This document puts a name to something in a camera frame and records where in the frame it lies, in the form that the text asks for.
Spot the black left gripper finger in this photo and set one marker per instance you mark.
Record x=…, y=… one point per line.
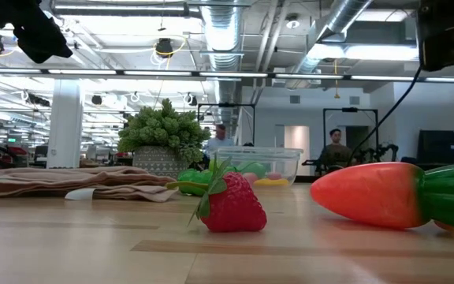
x=38, y=49
x=49, y=35

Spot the orange toy carrot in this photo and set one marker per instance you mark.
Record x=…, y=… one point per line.
x=369, y=193

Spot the green toy cucumber half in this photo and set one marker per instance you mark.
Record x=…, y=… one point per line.
x=254, y=167
x=191, y=179

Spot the red pink toy fruit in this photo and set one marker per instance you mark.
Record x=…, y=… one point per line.
x=274, y=176

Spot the yellow toy banana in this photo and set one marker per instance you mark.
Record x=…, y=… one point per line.
x=270, y=182

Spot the red toy strawberry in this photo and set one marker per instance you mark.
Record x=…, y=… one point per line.
x=233, y=205

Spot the black background robot arm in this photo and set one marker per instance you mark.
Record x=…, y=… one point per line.
x=386, y=152

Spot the clear plastic tupperware container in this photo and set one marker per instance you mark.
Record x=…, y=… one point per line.
x=286, y=161

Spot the white building column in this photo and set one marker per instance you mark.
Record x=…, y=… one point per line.
x=65, y=130

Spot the black equipment cabinet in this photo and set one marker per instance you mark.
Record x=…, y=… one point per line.
x=443, y=146

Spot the potted green succulent plant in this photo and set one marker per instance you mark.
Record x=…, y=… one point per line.
x=164, y=126

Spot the folded beige cloth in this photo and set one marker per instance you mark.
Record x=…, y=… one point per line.
x=105, y=179

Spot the person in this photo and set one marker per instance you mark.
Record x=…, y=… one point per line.
x=219, y=144
x=335, y=152

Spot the long ceiling light bar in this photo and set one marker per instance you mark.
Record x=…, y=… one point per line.
x=231, y=74

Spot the silver round air duct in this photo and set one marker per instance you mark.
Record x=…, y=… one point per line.
x=221, y=31
x=343, y=16

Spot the black metal frame stand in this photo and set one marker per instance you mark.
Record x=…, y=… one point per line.
x=350, y=109
x=227, y=105

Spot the black metal rig frame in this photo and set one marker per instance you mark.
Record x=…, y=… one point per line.
x=304, y=179

